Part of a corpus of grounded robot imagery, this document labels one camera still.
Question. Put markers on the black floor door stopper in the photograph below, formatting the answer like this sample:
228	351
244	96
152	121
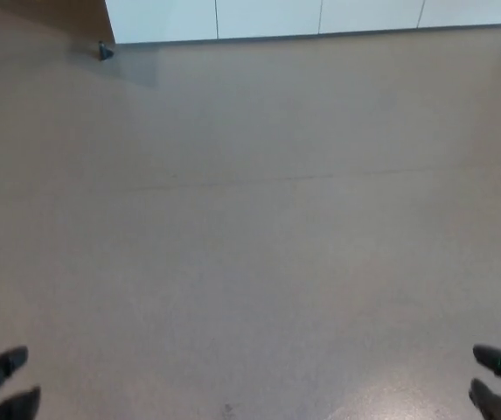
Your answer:
104	51

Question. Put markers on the white cabinet door 2D04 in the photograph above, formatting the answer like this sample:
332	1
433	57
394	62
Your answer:
162	17

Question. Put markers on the brown wooden side panel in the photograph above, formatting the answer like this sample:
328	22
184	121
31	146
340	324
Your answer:
88	13

